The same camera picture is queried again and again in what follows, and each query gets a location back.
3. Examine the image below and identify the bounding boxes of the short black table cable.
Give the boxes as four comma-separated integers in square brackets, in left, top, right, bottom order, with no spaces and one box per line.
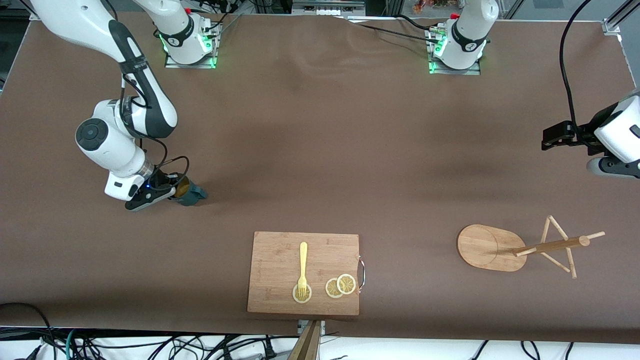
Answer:
[396,14,437,31]

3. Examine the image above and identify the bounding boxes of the wooden camera post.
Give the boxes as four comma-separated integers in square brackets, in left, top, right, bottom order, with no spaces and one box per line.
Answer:
[287,320,322,360]

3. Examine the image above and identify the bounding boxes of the grey power strip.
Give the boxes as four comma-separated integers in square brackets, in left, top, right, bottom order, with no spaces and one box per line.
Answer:
[292,0,366,16]

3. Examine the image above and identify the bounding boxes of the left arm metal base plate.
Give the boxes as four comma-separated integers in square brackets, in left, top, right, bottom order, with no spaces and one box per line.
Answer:
[427,27,482,76]

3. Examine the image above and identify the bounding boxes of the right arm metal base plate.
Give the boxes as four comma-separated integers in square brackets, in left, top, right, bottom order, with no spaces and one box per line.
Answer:
[164,22,219,70]

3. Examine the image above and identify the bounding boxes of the bamboo cutting board metal handle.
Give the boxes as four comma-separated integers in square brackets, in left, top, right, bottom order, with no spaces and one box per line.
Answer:
[247,231,366,316]

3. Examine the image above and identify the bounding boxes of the aluminium frame profile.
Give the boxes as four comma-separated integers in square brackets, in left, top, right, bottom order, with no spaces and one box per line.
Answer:
[602,0,640,36]

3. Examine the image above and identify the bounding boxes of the long black table cable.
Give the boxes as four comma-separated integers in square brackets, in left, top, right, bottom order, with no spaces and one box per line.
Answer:
[350,17,443,46]

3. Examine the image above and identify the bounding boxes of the wooden mug rack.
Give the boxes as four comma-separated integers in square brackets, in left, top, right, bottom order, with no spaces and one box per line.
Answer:
[457,215,606,280]

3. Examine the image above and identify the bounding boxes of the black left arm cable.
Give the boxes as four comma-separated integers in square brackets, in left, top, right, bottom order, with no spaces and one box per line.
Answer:
[559,0,591,135]

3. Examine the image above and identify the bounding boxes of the yellow plastic fork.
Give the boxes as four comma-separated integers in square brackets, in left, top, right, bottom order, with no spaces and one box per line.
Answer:
[297,242,309,298]

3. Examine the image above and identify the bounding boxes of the brown table cover sheet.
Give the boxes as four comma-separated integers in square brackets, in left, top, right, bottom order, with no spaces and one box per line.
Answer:
[0,9,640,346]

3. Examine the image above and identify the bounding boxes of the teal mug yellow inside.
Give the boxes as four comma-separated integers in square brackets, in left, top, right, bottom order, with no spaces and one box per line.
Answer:
[172,176,209,207]

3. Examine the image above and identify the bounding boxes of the thick black floor cable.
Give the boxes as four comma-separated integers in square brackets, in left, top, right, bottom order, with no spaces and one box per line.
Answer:
[0,302,56,360]

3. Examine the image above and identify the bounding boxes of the metal post bracket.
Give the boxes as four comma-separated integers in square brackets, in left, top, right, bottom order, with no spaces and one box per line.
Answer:
[297,320,326,336]

